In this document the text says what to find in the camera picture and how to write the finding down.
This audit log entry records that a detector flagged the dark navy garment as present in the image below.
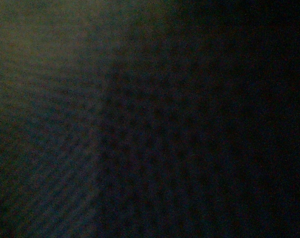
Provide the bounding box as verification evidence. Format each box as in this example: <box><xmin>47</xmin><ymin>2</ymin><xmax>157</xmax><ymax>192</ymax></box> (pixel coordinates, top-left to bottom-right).
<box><xmin>0</xmin><ymin>0</ymin><xmax>300</xmax><ymax>238</ymax></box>

